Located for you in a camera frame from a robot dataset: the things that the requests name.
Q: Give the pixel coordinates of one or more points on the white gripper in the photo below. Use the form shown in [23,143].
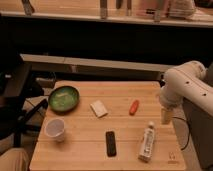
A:
[166,115]

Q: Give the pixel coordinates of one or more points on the black eraser block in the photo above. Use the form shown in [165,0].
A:
[111,144]

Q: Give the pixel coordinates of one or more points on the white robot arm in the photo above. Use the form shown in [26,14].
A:
[185,81]

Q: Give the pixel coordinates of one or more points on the orange carrot toy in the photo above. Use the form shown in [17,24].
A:
[134,107]

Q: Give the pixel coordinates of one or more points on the white sponge block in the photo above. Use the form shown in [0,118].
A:
[98,108]

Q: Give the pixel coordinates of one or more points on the green bowl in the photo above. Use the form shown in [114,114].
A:
[63,99]

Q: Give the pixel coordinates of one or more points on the clear plastic cup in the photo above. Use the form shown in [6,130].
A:
[55,129]

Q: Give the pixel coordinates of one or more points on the black office chair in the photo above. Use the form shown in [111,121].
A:
[20,85]

